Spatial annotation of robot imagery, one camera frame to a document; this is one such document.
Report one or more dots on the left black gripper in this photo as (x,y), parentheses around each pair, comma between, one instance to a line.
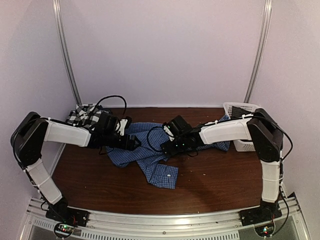
(130,146)

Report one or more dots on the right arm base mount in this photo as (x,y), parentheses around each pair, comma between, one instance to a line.
(258,215)

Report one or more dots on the white plastic laundry basket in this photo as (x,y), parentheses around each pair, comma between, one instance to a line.
(241,144)

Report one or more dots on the right aluminium frame post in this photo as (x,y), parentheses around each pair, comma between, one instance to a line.
(263,36)

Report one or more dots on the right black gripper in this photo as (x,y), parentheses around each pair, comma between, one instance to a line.
(173,151)

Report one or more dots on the blue checked long sleeve shirt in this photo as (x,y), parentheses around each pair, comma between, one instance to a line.
(146,156)

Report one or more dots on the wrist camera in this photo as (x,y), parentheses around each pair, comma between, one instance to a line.
(126,122)
(168,129)

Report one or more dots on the left aluminium frame post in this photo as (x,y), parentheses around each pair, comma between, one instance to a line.
(64,50)

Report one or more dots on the circuit board with leds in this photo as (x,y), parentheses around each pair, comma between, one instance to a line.
(265,230)
(63,230)

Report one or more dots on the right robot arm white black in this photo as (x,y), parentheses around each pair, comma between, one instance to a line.
(250,131)

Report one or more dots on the black white plaid shirt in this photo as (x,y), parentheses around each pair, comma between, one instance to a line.
(85,116)

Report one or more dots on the left circuit board with leds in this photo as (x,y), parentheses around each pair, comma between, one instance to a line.
(63,230)

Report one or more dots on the front aluminium rail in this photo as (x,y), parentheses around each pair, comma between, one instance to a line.
(221,225)

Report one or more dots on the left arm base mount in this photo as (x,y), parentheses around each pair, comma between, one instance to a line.
(68,215)

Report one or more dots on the black garment in basket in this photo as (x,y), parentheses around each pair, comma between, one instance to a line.
(237,112)

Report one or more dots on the aluminium frame post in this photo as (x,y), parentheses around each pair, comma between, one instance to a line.
(263,36)
(64,50)

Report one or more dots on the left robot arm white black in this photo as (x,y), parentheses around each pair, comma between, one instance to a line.
(36,137)

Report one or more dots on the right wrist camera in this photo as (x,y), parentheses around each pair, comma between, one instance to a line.
(168,129)

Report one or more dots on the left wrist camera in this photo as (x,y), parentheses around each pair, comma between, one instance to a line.
(126,122)

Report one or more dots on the right circuit board with leds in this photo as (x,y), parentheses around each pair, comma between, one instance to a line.
(265,230)

